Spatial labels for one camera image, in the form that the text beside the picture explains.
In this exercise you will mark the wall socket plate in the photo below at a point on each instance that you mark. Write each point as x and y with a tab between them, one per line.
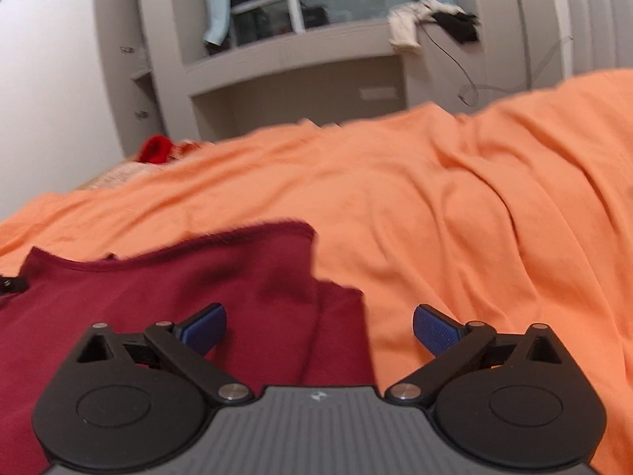
378	93

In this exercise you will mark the light blue hanging cloth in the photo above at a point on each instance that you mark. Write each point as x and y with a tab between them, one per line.
216	5

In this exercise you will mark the pale pink patterned cloth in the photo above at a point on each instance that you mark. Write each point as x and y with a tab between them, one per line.
118	175

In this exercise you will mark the grey padded headboard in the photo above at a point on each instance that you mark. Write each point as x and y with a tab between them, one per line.
603	29

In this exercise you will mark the grey wall cabinet unit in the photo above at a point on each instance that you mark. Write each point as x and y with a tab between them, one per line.
296	94

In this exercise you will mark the red knit hat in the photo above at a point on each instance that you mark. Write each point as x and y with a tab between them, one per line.
154	149

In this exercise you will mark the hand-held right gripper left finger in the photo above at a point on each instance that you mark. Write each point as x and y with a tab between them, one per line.
207	329

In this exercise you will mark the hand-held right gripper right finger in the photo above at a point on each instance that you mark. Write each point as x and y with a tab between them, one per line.
435	329

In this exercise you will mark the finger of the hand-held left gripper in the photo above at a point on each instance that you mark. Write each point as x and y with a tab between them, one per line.
15	284

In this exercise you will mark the black garment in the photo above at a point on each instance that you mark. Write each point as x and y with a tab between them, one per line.
462	27

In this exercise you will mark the dark red long-sleeve shirt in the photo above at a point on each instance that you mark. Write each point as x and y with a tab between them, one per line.
148	287

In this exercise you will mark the orange bed sheet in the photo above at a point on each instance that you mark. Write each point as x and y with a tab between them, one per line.
445	208

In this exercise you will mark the white garment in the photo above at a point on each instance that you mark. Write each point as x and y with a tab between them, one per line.
403	24

